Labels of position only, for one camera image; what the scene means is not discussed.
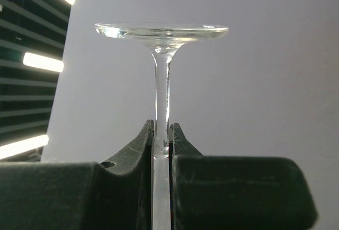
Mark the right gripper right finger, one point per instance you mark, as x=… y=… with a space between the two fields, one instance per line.
x=236 y=192

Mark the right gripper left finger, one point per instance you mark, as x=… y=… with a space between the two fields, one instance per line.
x=114 y=194

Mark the clear flute wine glass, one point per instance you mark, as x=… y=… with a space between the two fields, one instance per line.
x=163 y=41

